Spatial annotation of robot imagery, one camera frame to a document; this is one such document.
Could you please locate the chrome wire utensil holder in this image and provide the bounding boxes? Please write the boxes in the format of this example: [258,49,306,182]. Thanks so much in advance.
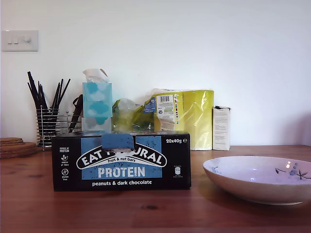
[35,105,83,151]

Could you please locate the clear green plastic bag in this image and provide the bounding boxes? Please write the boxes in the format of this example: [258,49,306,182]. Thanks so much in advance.
[111,98,153,133]

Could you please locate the blue cloud print tissue box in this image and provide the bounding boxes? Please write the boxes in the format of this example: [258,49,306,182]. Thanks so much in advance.
[82,82,113,123]

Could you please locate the black stick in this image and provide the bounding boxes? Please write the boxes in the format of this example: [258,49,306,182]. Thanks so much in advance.
[54,78,64,109]
[27,82,39,109]
[37,81,44,109]
[57,78,71,107]
[50,82,61,109]
[27,71,44,109]

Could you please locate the black snack bar carton box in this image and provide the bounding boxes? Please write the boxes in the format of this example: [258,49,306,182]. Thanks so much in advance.
[52,131,192,192]

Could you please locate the white wall light switch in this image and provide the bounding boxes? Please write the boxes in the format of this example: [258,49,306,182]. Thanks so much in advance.
[1,30,39,52]

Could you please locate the grey cloud print tissue box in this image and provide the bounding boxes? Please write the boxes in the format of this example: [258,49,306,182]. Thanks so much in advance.
[81,117,112,133]

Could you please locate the black handled utensil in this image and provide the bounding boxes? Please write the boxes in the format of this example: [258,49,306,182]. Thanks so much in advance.
[69,94,84,133]

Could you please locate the white tissue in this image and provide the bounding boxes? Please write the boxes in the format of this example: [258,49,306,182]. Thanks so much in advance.
[82,68,109,84]

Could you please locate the white floral ceramic bowl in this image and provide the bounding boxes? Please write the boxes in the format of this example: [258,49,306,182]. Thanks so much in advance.
[203,156,311,206]

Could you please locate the yellow plastic wrapped roll pack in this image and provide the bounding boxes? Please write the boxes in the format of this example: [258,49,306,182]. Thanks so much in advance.
[143,88,215,151]

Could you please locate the white printed carton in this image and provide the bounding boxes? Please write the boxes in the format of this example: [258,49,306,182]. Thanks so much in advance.
[212,105,231,151]

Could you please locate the small round cork coasters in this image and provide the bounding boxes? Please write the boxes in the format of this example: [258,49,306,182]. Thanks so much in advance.
[0,137,23,147]

